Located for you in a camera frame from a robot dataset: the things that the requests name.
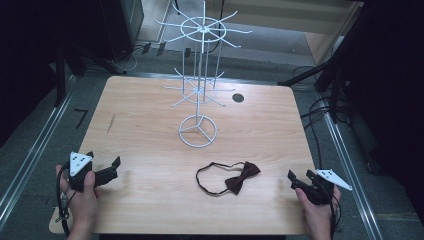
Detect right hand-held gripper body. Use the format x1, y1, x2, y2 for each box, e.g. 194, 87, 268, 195
299, 168, 354, 206

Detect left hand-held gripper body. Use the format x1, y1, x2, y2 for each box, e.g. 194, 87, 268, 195
67, 151, 98, 193

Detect person's right hand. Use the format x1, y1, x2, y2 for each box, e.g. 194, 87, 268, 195
294, 185, 342, 234

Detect person's left hand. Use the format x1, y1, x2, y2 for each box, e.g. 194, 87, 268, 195
55, 164, 100, 232

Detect dark red bow tie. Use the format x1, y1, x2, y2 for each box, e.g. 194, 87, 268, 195
195, 160, 262, 196

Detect black tripod stand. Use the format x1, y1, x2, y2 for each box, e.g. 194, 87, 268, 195
277, 39, 349, 124

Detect dark cabinet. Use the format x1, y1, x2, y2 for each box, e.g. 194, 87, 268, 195
98, 0, 145, 63

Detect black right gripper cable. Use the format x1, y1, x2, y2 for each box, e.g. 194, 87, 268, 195
328, 186, 343, 240

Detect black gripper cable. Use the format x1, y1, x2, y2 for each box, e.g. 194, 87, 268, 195
55, 161, 72, 237
328, 186, 343, 240

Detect metal floor rail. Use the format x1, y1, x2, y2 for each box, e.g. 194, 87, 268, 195
0, 75, 76, 223
318, 94, 384, 240

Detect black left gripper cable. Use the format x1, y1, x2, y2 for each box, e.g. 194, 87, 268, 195
55, 161, 72, 237

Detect black floor cables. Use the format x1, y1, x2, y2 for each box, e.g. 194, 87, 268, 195
299, 95, 351, 169

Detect black upright stand post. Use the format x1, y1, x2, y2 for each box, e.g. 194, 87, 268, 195
54, 41, 68, 108

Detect white wire display rack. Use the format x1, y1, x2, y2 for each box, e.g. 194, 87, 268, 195
153, 0, 253, 149

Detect white floor cable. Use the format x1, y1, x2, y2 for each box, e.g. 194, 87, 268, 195
110, 44, 145, 74

